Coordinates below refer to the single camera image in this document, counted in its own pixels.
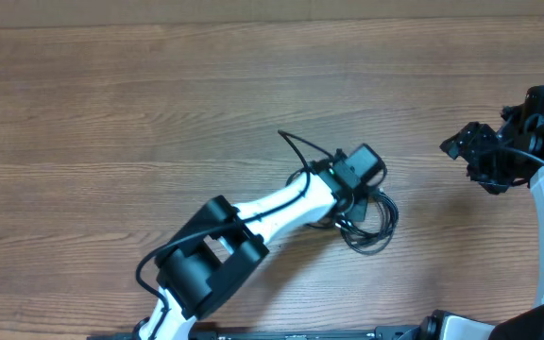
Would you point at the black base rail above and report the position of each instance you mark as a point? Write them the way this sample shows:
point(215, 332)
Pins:
point(379, 333)

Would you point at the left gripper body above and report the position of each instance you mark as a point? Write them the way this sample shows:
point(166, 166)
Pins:
point(358, 207)

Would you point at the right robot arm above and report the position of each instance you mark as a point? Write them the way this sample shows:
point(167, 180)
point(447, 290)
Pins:
point(522, 135)

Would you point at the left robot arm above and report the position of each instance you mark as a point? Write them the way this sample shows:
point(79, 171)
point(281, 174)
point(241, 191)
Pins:
point(215, 252)

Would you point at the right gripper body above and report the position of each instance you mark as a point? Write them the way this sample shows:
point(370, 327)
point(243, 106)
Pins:
point(495, 168)

